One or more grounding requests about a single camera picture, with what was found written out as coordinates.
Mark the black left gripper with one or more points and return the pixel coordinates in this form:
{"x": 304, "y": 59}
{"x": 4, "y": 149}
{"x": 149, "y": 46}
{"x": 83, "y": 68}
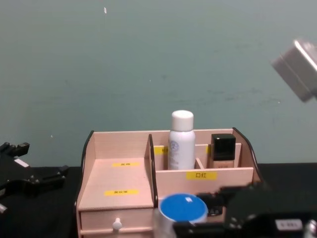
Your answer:
{"x": 12, "y": 174}

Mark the black table cloth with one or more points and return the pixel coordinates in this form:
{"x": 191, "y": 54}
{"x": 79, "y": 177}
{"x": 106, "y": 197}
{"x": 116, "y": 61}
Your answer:
{"x": 44, "y": 218}

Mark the pink wooden drawer, white knob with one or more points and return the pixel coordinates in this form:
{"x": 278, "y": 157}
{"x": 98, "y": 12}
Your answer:
{"x": 99, "y": 219}

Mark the beige foundation bottle, black cap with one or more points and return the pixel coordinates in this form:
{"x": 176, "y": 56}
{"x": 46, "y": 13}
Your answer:
{"x": 223, "y": 146}

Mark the white spray bottle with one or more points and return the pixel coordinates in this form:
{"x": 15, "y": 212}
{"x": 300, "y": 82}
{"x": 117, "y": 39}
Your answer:
{"x": 182, "y": 143}

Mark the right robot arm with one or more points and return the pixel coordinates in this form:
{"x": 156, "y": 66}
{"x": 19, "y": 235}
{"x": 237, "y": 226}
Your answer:
{"x": 294, "y": 74}

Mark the pink wooden desk organizer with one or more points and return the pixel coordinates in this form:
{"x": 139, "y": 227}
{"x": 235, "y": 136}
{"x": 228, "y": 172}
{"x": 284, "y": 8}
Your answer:
{"x": 123, "y": 178}

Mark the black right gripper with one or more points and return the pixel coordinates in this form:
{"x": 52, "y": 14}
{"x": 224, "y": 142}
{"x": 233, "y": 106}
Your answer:
{"x": 260, "y": 213}

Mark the silver jar with blue lid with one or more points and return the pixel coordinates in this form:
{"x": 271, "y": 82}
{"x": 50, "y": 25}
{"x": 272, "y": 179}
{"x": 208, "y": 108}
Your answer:
{"x": 183, "y": 207}

